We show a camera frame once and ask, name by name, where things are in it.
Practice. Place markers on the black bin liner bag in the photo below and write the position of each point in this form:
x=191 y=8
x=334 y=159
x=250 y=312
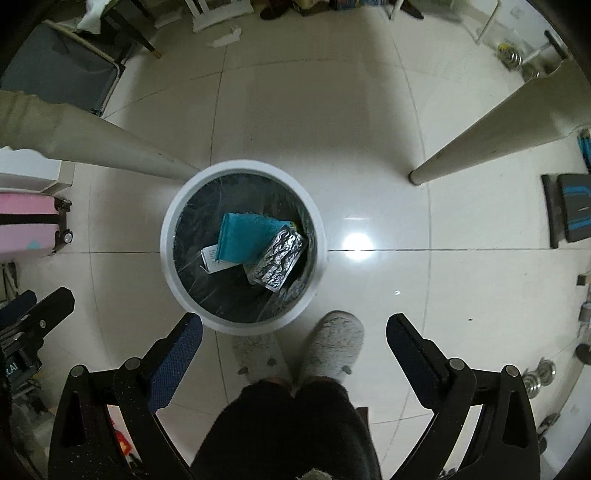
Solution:
x=231 y=302

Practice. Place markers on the dark shoe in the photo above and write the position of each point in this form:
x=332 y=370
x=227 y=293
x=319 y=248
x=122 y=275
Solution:
x=274 y=11
x=413 y=11

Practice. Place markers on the silver dumbbell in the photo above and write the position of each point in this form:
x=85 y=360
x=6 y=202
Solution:
x=538 y=378

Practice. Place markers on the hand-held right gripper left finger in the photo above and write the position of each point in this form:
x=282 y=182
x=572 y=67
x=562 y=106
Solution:
x=178 y=364

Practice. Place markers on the white round trash bin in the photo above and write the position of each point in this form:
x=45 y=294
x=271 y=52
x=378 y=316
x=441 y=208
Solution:
x=166 y=247

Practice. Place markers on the grey fluffy slipper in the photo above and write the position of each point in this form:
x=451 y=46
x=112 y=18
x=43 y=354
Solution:
x=332 y=344
x=258 y=357

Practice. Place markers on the black board with blue stripe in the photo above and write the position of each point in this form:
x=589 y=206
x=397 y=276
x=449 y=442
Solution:
x=572 y=210

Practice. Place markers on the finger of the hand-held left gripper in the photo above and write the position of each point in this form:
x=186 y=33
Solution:
x=55 y=302
x=17 y=305

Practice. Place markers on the cream table leg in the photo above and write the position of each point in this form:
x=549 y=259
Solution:
x=129 y=145
x=498 y=127

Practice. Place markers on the white box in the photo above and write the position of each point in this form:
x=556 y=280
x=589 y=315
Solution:
x=27 y=168

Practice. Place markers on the person's legs in black pants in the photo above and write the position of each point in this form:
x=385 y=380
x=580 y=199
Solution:
x=281 y=434

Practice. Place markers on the white stool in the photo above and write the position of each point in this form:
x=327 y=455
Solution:
x=217 y=16

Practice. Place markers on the white cloth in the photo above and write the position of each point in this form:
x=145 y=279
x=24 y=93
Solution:
x=94 y=16

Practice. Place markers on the silver foil packet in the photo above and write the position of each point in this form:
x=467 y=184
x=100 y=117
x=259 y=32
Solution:
x=277 y=261

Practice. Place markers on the teal cloth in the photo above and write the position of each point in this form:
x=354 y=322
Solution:
x=242 y=235

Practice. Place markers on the grey suitcase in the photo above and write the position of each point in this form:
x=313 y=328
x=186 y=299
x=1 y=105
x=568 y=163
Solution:
x=60 y=69

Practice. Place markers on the dark wooden chair leg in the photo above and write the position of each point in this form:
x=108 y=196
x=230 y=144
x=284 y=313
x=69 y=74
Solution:
x=136 y=32

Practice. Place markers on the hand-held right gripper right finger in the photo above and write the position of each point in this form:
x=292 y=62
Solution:
x=408 y=364

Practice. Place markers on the pink suitcase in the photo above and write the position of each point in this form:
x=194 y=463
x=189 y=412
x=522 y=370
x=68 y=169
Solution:
x=27 y=224

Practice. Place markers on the white paper card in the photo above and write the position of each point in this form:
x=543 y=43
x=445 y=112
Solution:
x=213 y=261

